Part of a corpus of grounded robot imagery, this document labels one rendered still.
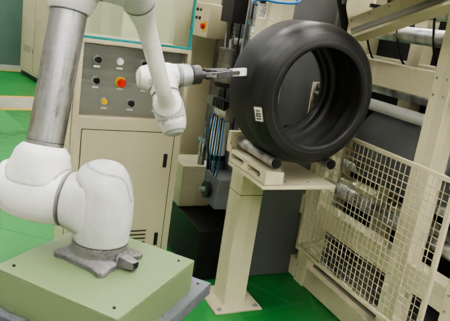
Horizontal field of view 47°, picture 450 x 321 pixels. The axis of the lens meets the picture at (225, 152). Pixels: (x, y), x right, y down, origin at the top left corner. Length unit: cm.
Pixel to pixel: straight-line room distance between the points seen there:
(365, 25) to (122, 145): 129
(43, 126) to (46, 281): 41
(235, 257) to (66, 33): 161
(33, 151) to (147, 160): 131
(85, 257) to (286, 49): 111
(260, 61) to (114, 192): 93
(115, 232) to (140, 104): 134
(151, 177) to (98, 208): 137
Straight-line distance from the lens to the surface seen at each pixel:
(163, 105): 182
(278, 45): 209
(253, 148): 233
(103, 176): 139
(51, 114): 149
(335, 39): 218
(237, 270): 278
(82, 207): 142
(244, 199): 261
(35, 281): 142
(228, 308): 283
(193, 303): 160
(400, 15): 236
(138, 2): 152
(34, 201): 147
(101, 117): 262
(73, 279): 143
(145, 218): 283
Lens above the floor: 145
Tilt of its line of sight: 14 degrees down
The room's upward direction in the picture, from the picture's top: 9 degrees clockwise
